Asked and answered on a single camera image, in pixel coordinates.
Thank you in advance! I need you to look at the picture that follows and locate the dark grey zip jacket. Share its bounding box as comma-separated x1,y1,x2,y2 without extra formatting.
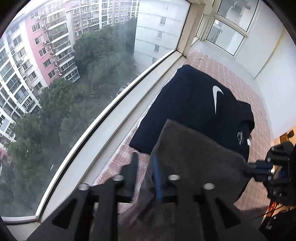
118,120,249,240

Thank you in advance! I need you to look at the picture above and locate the wooden cabinet panel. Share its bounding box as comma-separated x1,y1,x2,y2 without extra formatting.
271,126,295,146

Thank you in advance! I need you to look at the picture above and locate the navy swoosh shirt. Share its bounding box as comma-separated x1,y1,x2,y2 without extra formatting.
129,65,255,160

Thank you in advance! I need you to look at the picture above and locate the black cable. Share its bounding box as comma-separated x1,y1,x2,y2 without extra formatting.
248,201,296,223

